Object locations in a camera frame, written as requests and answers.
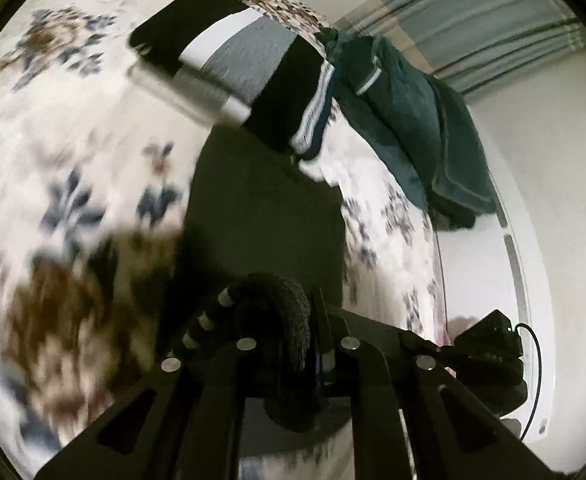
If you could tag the white headboard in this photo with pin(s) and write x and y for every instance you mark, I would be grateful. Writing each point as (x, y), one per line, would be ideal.
(473, 270)

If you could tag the folded black grey striped clothes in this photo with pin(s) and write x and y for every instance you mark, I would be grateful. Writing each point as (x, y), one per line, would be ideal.
(253, 60)

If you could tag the dark green plush blanket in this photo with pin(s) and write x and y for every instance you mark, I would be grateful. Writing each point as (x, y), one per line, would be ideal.
(378, 110)

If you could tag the wide grey-green curtain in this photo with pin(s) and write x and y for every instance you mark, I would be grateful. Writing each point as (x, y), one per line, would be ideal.
(473, 25)

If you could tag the floral bedsheet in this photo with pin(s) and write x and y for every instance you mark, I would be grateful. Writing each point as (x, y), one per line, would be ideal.
(48, 160)

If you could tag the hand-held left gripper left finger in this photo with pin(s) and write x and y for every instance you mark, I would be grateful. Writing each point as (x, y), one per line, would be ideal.
(213, 385)

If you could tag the dark striped sweater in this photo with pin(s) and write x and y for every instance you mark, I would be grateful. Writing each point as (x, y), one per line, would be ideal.
(263, 220)

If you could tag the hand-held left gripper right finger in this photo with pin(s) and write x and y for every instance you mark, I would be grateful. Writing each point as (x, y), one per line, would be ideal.
(368, 385)

